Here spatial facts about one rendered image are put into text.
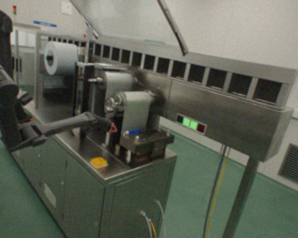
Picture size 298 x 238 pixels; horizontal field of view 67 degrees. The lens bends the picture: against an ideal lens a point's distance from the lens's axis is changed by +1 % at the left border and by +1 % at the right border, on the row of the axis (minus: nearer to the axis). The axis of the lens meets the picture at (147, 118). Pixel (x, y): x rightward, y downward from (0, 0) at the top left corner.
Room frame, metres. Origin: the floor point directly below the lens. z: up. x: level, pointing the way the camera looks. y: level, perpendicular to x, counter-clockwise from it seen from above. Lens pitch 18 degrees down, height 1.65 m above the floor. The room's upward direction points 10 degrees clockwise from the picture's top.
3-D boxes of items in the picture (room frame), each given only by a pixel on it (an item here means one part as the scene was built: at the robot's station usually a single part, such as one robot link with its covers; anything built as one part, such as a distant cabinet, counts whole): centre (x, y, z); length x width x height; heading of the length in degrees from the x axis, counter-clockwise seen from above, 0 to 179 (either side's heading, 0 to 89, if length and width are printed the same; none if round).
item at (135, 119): (1.57, 0.08, 1.11); 0.23 x 0.01 x 0.18; 137
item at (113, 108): (1.52, 0.26, 1.05); 0.06 x 0.05 x 0.31; 137
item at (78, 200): (2.21, 0.86, 0.43); 2.52 x 0.64 x 0.86; 47
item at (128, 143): (1.52, -0.03, 1.00); 0.40 x 0.16 x 0.06; 137
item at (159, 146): (1.47, -0.11, 0.96); 0.10 x 0.03 x 0.11; 137
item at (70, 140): (2.19, 0.87, 0.88); 2.52 x 0.66 x 0.04; 47
